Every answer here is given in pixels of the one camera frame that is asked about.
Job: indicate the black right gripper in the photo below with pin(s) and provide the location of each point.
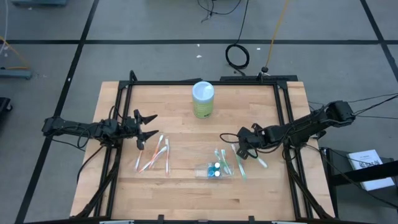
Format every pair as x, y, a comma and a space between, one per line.
258, 138

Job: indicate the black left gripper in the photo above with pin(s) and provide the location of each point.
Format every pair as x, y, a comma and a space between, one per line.
130, 127

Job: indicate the orange toothbrush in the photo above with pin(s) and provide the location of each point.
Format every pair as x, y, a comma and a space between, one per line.
167, 158
155, 158
156, 151
139, 160

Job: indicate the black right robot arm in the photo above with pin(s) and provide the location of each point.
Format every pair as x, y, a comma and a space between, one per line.
311, 123

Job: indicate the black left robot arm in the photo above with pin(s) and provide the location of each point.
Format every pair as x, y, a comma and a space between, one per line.
77, 129

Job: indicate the clear acrylic organizer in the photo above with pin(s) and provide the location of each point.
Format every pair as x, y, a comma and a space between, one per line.
202, 172

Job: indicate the green disinfecting wipes canister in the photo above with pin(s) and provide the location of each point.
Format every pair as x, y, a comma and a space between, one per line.
203, 102

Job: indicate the small black puck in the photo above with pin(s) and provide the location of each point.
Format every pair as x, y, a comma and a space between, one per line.
264, 69

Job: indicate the white strip fixture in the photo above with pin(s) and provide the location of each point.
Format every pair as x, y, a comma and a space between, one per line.
116, 222
287, 222

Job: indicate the black side cart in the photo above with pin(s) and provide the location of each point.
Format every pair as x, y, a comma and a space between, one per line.
357, 177

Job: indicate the white printed box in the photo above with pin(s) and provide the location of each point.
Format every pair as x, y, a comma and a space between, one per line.
367, 174

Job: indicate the grey flat base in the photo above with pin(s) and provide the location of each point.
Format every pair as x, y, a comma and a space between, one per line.
15, 73

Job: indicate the black caster object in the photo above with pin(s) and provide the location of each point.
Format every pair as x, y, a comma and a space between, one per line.
3, 107

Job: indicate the black aluminium table frame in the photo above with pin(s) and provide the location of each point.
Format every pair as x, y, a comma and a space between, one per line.
233, 83

